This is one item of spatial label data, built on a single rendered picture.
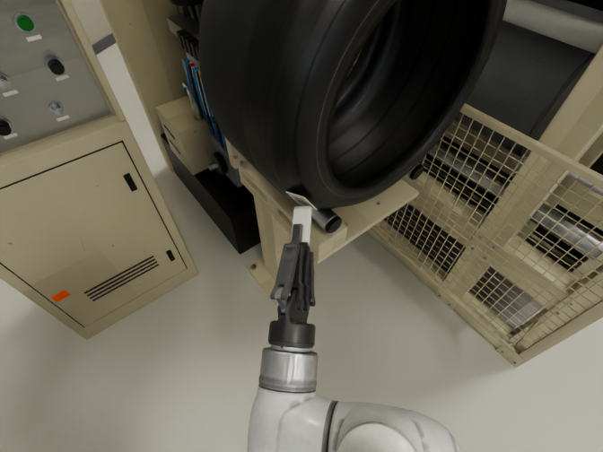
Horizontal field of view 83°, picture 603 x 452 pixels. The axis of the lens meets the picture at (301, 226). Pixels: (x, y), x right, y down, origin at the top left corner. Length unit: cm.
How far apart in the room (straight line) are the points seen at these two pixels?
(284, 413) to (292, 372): 5
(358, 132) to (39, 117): 85
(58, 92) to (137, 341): 106
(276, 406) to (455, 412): 116
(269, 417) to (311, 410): 6
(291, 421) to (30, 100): 99
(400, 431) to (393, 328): 118
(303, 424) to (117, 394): 124
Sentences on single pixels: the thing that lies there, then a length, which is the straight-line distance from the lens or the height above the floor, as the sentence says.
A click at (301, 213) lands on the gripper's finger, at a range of 60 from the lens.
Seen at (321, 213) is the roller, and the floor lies 92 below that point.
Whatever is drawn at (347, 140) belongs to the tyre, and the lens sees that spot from 95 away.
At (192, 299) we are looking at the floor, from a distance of 174.
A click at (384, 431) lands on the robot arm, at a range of 48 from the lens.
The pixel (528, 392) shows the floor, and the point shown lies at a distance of 178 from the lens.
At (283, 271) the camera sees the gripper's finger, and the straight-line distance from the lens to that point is 54.
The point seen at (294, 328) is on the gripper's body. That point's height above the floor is 99.
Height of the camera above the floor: 149
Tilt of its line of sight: 52 degrees down
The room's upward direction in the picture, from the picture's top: straight up
